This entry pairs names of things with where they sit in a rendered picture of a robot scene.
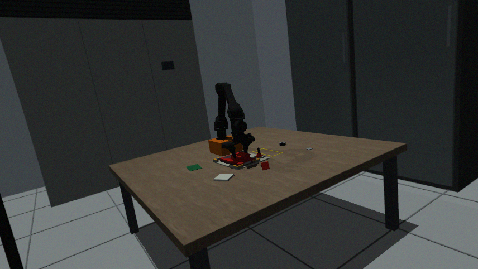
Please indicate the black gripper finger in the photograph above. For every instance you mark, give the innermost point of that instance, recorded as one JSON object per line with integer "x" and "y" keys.
{"x": 232, "y": 151}
{"x": 245, "y": 147}

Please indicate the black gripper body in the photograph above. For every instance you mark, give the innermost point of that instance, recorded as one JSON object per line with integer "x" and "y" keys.
{"x": 228, "y": 145}

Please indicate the green flat square patch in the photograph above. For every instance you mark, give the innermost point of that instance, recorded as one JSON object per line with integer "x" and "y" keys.
{"x": 194, "y": 167}

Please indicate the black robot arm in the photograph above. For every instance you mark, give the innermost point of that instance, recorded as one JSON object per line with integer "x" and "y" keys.
{"x": 235, "y": 113}

